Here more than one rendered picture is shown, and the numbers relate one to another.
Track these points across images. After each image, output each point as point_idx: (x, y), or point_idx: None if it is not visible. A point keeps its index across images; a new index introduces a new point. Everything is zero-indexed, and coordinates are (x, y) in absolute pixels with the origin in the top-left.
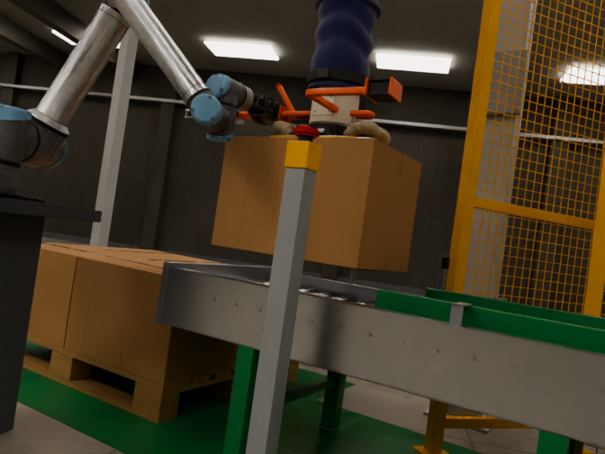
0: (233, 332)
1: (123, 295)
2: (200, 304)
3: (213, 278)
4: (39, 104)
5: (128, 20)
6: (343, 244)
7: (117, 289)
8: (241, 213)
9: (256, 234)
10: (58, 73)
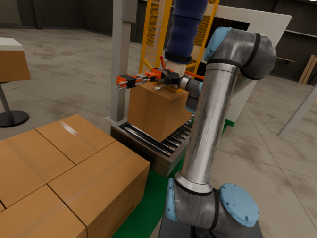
0: (183, 155)
1: (126, 195)
2: (178, 159)
3: (182, 150)
4: (208, 179)
5: (245, 87)
6: (189, 115)
7: (122, 198)
8: (171, 125)
9: (173, 128)
10: (217, 146)
